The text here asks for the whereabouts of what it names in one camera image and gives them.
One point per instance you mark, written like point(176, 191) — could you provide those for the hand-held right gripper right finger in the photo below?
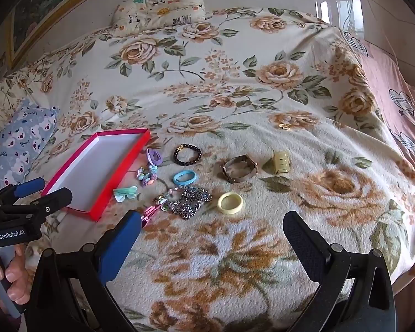
point(302, 243)

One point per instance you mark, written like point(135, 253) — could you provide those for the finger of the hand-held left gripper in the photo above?
point(52, 200)
point(29, 186)

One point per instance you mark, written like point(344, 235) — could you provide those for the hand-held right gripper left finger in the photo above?
point(121, 245)

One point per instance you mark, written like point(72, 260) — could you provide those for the green hair clip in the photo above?
point(124, 193)

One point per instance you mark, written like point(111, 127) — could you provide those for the pink-edged white box tray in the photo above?
point(100, 166)

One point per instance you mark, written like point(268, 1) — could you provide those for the yellow hair claw clip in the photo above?
point(280, 162)

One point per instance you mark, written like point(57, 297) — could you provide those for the pale yellow bangle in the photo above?
point(224, 206)

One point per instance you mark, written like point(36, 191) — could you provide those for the purple hair clip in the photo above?
point(154, 155)

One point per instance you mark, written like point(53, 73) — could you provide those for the person's left hand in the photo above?
point(17, 283)

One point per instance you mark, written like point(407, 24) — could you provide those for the pink hair clip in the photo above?
point(147, 214)

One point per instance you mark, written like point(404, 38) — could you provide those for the blue bear print pillow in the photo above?
point(17, 145)

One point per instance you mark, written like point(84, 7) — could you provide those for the floral blanket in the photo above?
point(228, 110)

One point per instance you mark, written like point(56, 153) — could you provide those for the pink heart print sheet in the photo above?
point(384, 76)

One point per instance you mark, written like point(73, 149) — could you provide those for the cartoon print pillow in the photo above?
point(159, 7)

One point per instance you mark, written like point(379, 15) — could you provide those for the framed wall painting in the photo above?
point(38, 7)

